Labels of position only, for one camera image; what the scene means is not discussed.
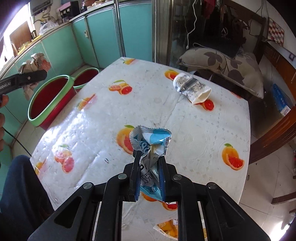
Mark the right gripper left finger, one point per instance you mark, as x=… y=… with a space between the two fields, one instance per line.
x=134 y=179

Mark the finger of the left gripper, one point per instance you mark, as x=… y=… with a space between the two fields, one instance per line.
x=17 y=81

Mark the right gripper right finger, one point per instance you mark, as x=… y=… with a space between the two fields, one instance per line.
x=162 y=183

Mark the blue white snack wrapper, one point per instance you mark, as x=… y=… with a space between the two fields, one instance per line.
x=153 y=143

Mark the teal kitchen base cabinets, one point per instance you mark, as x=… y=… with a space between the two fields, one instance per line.
x=91 y=39

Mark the person's left hand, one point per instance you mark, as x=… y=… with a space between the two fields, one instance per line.
x=4 y=101

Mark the large red green-rimmed bucket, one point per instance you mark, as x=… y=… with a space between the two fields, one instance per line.
x=49 y=100

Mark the yellow orange snack wrapper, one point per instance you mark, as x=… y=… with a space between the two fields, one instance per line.
x=168 y=228

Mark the fruit-print tablecloth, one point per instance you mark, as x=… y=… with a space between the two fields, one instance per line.
x=85 y=159

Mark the clear plastic bag on counter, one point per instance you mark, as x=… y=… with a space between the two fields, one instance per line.
x=45 y=27

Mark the small red green-rimmed bucket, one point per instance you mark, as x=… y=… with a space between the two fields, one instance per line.
x=84 y=77

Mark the silver foil wrapper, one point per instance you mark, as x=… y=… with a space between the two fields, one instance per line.
x=195 y=91

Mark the grey gas water heater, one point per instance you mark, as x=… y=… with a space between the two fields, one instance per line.
x=37 y=6

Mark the pink black water dispenser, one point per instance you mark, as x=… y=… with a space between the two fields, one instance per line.
x=68 y=10

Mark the floral seat cushion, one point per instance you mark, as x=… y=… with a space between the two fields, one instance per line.
x=242 y=70

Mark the blue cardboard box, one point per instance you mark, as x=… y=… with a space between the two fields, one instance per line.
x=280 y=101

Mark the black hanging bag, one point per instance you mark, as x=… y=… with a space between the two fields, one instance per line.
x=222 y=31

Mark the brown wooden side table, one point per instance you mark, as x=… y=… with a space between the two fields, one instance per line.
x=271 y=128

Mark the red white checkered board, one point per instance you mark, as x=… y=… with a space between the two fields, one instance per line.
x=275 y=32

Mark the aluminium sliding door frame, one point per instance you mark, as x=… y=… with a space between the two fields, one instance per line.
x=162 y=26

